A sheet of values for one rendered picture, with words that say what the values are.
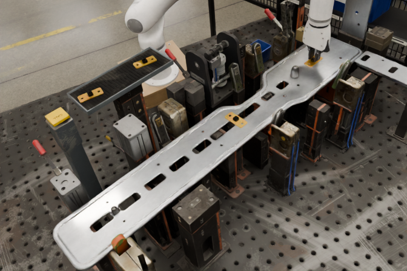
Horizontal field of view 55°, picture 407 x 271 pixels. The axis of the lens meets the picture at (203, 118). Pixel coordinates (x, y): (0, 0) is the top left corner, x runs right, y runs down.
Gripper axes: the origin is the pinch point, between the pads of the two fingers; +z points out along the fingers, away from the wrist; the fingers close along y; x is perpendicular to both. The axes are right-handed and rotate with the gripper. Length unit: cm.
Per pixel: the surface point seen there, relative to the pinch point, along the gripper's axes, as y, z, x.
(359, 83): 23.6, -1.3, -5.5
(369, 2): 5.4, -14.2, 26.6
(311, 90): 10.4, 3.1, -15.5
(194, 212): 19, 0, -84
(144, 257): 20, -1, -103
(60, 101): -98, 34, -77
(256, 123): 6.6, 3.1, -42.8
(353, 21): 0.5, -3.4, 26.6
